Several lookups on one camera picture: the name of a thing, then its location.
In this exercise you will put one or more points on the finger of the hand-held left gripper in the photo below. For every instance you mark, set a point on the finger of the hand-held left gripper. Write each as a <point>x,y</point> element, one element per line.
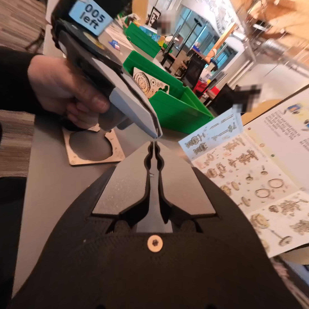
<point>135,113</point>
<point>160,132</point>

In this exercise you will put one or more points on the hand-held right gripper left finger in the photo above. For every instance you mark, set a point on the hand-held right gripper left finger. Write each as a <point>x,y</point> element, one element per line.
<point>120,190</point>

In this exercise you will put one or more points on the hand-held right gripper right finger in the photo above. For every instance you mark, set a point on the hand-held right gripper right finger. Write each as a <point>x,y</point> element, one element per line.
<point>185,190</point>

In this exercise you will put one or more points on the laser-cut wooden parts sheet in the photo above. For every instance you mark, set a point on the laser-cut wooden parts sheet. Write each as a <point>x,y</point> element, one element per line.
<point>144,82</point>

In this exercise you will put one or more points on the person's left hand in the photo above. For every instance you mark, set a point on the person's left hand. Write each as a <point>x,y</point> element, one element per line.
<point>58,84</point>

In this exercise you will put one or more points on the green plastic bin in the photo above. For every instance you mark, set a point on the green plastic bin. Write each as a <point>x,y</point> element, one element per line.
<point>178,111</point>
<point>140,38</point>

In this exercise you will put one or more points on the small blue packet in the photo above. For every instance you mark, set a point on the small blue packet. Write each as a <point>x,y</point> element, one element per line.
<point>114,45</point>

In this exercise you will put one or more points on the wooden sheet with round hole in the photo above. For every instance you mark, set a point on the wooden sheet with round hole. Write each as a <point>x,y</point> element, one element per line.
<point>117,154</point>

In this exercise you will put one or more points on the folded assembly booklet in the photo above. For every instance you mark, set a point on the folded assembly booklet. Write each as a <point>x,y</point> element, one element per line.
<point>241,169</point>

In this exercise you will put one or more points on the red crate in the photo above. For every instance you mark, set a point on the red crate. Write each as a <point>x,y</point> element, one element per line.
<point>207,89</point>

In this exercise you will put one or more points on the black office chair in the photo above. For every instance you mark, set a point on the black office chair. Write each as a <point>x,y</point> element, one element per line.
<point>194,68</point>

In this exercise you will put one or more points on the black white marker board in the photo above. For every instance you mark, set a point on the black white marker board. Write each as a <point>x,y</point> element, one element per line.
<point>154,16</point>

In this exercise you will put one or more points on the black pole stand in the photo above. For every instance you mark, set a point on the black pole stand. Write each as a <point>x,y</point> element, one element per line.
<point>190,36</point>

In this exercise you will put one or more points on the brown board stand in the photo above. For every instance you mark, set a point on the brown board stand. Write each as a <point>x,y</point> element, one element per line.
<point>260,112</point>

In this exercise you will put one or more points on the white instruction sheet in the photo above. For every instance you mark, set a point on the white instruction sheet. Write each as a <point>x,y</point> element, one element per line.
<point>284,135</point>

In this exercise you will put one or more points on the person's dark clothing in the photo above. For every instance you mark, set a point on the person's dark clothing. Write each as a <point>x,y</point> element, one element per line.
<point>10,241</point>

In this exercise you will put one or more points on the dark printed box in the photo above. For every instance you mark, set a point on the dark printed box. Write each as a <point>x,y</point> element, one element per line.
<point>289,277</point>

